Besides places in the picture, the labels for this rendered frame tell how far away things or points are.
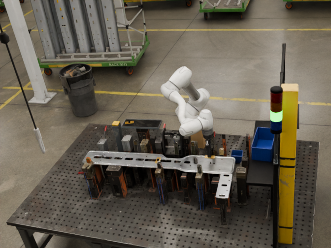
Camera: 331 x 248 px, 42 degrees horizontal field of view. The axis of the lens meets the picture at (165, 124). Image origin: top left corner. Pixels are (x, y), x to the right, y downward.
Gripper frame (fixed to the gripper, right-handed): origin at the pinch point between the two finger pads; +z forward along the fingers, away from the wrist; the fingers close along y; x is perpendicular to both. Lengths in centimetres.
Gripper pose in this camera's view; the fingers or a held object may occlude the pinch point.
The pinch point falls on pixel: (209, 153)
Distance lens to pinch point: 361.1
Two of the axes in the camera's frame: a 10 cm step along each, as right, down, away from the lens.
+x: 9.6, 0.3, -2.8
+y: -2.5, 5.5, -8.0
